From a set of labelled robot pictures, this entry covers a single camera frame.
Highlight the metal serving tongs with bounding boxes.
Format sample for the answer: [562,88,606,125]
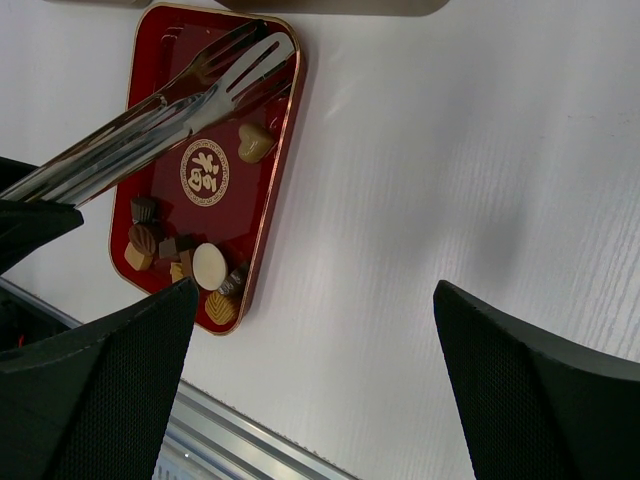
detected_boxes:
[1,20,297,207]

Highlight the brown cup chocolate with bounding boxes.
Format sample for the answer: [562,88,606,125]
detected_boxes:
[130,196,156,223]

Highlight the aluminium front rail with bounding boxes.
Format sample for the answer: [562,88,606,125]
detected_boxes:
[1,282,346,479]

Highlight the gold square tin box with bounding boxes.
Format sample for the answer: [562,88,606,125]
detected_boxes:
[218,0,449,17]

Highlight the dark square chocolate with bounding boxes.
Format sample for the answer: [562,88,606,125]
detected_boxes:
[158,235,196,261]

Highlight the cream heart chocolate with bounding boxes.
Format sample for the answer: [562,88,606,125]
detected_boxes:
[238,123,275,164]

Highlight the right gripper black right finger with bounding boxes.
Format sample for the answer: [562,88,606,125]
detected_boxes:
[433,281,639,479]

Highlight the brown leaf chocolate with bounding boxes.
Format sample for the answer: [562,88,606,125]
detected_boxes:
[128,223,163,257]

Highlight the red rectangular tray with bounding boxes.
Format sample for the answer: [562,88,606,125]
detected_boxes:
[109,4,307,336]

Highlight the caramel shell chocolate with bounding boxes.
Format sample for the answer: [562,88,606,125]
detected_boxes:
[204,291,240,326]

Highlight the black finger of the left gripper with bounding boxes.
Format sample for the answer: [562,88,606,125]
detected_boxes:
[0,157,85,274]

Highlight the white oval chocolate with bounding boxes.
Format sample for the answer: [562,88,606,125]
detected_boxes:
[192,243,228,291]

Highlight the wrapped dark candy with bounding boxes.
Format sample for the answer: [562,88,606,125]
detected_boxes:
[217,262,249,297]

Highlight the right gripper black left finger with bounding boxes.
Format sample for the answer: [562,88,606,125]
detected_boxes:
[1,279,199,479]

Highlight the small yellow ridged chocolate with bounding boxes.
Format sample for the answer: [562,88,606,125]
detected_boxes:
[169,262,185,283]

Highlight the gold tin lid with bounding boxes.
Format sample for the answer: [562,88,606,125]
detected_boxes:
[49,0,152,8]

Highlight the caramel block chocolate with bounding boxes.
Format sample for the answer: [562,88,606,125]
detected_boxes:
[124,242,153,272]

